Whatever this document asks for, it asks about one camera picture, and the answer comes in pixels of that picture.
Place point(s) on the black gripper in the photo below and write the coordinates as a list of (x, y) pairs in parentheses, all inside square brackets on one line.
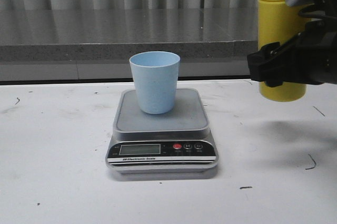
[(307, 57)]

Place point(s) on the yellow squeeze bottle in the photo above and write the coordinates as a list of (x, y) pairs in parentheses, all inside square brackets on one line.
[(278, 22)]

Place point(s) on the light blue plastic cup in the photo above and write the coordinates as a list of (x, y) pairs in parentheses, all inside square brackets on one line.
[(155, 75)]

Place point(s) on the silver electronic kitchen scale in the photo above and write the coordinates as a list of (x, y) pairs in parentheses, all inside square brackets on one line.
[(171, 146)]

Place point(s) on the grey stone counter ledge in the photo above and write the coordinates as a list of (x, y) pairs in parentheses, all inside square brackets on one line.
[(115, 34)]

